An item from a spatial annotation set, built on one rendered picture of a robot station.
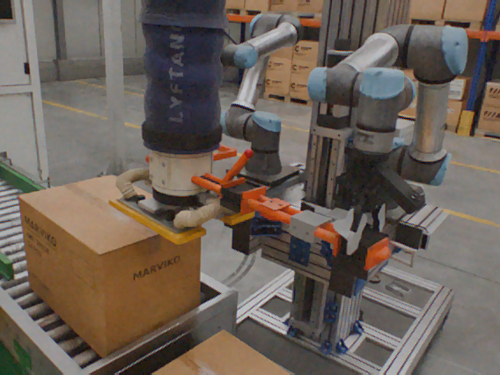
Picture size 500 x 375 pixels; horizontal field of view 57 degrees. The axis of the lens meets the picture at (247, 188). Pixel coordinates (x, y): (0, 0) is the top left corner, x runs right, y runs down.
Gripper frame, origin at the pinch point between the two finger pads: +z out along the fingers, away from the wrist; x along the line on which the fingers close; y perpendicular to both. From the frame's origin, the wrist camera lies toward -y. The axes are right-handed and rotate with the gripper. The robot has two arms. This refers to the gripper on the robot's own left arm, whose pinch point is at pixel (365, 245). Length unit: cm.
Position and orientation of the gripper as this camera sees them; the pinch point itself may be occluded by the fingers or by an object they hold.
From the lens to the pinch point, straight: 99.6
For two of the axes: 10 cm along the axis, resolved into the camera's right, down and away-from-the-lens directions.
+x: -7.1, 2.1, -6.7
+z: -0.6, 9.3, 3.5
